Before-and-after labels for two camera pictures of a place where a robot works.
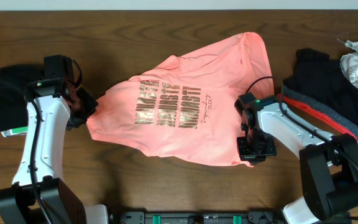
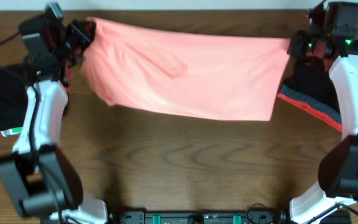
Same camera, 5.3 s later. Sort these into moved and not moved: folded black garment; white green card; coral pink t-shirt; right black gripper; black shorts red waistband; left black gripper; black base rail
Moved: coral pink t-shirt; left black gripper; right black gripper
Not moved: black base rail; black shorts red waistband; white green card; folded black garment
